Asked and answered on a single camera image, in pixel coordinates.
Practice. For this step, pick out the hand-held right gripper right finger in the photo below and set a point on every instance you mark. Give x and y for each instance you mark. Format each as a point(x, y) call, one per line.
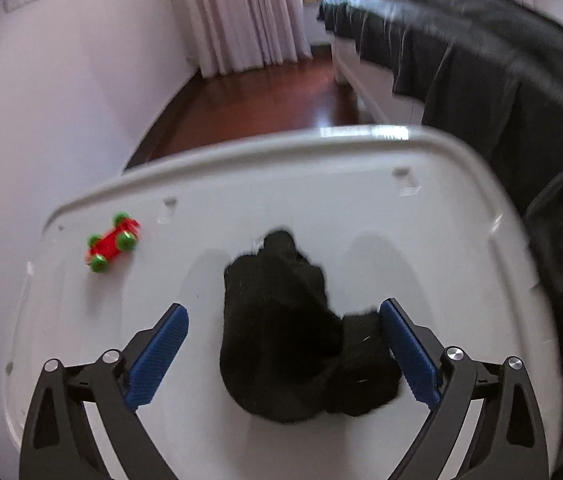
point(409, 350)

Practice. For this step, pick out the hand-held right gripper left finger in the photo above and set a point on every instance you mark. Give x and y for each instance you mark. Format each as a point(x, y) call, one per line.
point(159, 355)

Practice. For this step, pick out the black sock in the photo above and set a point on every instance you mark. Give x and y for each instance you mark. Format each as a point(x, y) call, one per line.
point(364, 365)
point(276, 330)

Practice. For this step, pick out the red and green toy car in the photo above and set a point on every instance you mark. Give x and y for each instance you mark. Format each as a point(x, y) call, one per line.
point(111, 242)

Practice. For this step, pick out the white plastic table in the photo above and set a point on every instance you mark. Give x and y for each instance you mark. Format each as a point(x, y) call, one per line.
point(286, 185)

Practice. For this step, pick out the white bed frame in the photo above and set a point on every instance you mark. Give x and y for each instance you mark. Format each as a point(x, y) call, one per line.
point(361, 80)

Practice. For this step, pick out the white wall plate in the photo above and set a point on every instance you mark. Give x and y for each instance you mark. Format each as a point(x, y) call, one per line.
point(22, 2)

